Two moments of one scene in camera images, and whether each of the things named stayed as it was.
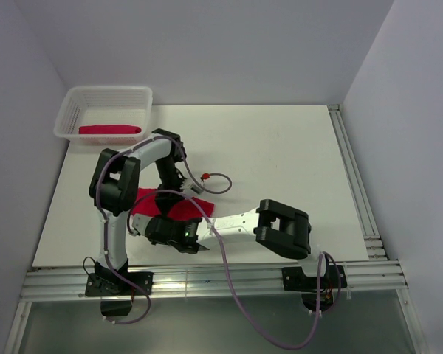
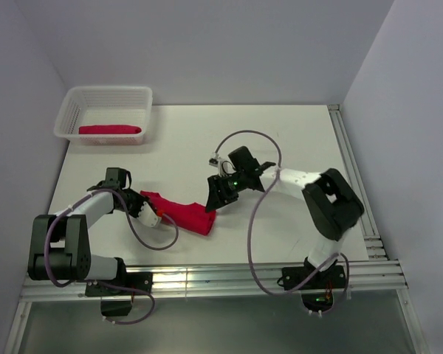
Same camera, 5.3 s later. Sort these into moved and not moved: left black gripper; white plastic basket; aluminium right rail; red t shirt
Moved: left black gripper
Not moved: red t shirt; white plastic basket; aluminium right rail
